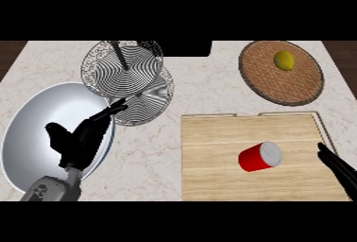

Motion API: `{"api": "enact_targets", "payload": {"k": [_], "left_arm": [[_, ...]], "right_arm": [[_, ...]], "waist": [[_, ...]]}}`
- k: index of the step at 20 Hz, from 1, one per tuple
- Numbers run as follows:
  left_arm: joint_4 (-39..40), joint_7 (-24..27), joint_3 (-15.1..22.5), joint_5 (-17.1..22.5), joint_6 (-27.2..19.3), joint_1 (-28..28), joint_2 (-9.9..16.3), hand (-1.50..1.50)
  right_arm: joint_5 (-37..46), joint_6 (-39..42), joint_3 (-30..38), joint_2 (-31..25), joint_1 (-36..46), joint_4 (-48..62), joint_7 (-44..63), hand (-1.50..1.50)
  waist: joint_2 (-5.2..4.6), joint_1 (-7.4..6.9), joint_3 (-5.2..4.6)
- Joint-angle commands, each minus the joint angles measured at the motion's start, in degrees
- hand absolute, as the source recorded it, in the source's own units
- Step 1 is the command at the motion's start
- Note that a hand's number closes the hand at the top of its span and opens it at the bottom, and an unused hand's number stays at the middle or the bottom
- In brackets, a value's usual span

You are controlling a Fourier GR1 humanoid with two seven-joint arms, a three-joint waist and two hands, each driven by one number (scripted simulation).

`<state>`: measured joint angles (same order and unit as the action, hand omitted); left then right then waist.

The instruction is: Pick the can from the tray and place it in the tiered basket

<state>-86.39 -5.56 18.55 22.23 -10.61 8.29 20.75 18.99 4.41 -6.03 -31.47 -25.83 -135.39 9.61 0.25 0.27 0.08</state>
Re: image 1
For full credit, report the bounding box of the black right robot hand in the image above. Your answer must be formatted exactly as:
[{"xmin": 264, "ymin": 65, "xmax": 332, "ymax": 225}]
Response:
[{"xmin": 317, "ymin": 142, "xmax": 357, "ymax": 201}]

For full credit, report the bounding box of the black appliance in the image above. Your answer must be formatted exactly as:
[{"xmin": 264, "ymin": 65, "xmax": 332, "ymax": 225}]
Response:
[{"xmin": 157, "ymin": 40, "xmax": 214, "ymax": 58}]

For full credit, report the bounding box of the pale wooden tray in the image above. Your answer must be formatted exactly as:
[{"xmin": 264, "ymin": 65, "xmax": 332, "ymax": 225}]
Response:
[{"xmin": 180, "ymin": 111, "xmax": 353, "ymax": 202}]

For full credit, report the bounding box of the yellow lemon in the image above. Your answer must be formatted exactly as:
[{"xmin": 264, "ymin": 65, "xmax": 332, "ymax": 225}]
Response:
[{"xmin": 272, "ymin": 50, "xmax": 297, "ymax": 72}]

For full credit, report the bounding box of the round brown placemat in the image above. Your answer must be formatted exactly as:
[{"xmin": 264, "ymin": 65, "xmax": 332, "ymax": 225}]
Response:
[{"xmin": 238, "ymin": 41, "xmax": 325, "ymax": 107}]

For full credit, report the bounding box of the large white plate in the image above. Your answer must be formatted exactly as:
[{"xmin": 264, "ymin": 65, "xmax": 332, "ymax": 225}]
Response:
[{"xmin": 0, "ymin": 81, "xmax": 117, "ymax": 194}]

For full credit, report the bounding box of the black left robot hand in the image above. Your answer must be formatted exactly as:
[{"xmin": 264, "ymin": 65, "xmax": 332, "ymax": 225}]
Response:
[{"xmin": 45, "ymin": 97, "xmax": 130, "ymax": 171}]

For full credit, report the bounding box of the red can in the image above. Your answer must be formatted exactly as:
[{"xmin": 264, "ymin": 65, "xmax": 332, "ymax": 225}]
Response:
[{"xmin": 238, "ymin": 141, "xmax": 283, "ymax": 173}]

